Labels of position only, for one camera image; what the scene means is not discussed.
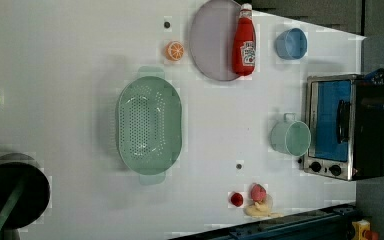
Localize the green oval plastic strainer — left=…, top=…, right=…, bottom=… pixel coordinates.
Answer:
left=116, top=66, right=182, bottom=186

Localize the orange slice toy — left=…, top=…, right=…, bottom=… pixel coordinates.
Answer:
left=165, top=41, right=184, bottom=61

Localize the red ketchup bottle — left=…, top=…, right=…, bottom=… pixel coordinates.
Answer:
left=232, top=3, right=256, bottom=76

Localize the grey round plate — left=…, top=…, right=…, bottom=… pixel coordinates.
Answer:
left=189, top=0, right=240, bottom=81

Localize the small red toy fruit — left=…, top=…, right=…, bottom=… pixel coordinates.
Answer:
left=230, top=193, right=243, bottom=207

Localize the pink strawberry toy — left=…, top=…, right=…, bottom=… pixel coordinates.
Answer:
left=250, top=184, right=267, bottom=202

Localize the green mug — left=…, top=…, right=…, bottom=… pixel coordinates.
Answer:
left=270, top=113, right=311, bottom=157

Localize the blue plastic bowl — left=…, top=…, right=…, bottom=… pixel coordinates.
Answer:
left=275, top=28, right=308, bottom=60

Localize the black toaster oven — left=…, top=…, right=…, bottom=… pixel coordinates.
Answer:
left=302, top=74, right=384, bottom=181

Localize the black utensil holder cup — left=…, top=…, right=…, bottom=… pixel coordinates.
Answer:
left=0, top=153, right=51, bottom=230

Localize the yellow red clamp object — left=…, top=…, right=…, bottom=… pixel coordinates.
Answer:
left=352, top=220, right=379, bottom=240

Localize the blue metal frame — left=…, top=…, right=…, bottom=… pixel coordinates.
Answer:
left=171, top=204, right=362, bottom=240

